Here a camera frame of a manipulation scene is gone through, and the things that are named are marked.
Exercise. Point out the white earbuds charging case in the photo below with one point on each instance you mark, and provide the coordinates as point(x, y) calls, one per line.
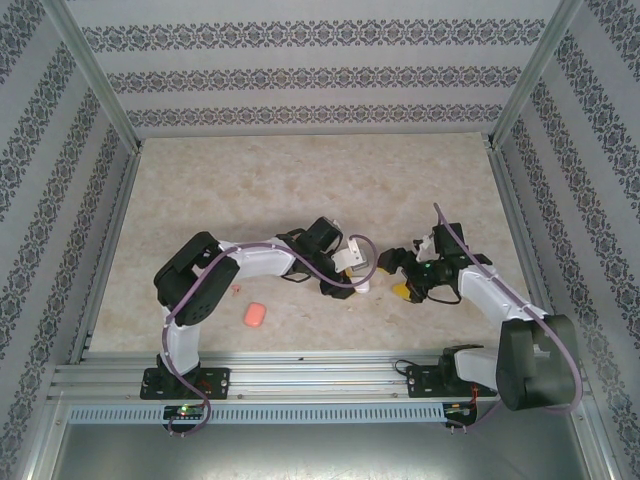
point(363, 288)

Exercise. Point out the pink earbuds charging case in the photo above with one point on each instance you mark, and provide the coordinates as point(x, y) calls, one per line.
point(254, 315)

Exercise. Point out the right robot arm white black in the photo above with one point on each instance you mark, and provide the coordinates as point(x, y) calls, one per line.
point(490, 295)

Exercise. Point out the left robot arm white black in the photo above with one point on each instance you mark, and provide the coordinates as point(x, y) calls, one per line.
point(260, 262)

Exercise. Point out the small controller board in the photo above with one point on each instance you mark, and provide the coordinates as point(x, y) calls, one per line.
point(185, 411)
point(457, 409)

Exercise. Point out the grey metal sheet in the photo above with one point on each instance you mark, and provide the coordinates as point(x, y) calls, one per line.
point(320, 450)

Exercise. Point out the aluminium mounting rail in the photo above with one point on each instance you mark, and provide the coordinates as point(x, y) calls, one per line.
point(320, 375)

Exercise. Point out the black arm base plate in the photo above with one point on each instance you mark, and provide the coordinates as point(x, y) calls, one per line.
point(220, 375)
point(417, 382)

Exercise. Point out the aluminium side rail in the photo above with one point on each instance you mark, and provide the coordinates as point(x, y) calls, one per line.
point(514, 210)
point(125, 190)

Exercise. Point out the aluminium frame post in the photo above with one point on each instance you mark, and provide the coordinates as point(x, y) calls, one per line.
point(532, 75)
point(96, 75)

